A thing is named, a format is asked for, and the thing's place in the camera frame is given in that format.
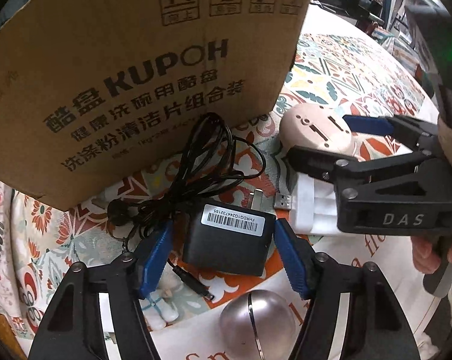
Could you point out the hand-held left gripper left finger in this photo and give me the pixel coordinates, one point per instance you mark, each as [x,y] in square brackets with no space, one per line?
[154,258]

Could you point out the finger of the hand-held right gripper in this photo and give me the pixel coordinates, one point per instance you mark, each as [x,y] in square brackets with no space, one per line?
[368,124]
[312,162]

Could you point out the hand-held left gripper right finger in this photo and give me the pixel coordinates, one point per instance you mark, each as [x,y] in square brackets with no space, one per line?
[291,258]

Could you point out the pink round plug adapter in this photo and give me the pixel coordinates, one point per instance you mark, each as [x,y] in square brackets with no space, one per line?
[316,131]

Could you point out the black power adapter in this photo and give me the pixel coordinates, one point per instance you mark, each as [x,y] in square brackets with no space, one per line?
[226,243]

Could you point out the brown cardboard box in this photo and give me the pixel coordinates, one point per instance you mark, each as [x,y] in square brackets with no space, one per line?
[136,63]

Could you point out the person's right hand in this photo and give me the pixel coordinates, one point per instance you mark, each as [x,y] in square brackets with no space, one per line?
[426,253]

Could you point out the patterned table cloth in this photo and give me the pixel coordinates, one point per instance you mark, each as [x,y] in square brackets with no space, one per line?
[361,82]

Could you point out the small white figurine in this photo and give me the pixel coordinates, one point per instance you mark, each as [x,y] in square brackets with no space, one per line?
[166,300]

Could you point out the white battery charger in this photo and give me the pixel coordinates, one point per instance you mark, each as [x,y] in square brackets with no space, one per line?
[316,210]

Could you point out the wooden chair patterned cushion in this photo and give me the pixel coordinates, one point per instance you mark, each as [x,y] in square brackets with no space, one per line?
[379,35]

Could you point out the silver metal ball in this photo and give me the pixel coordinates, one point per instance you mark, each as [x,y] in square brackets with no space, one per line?
[248,326]

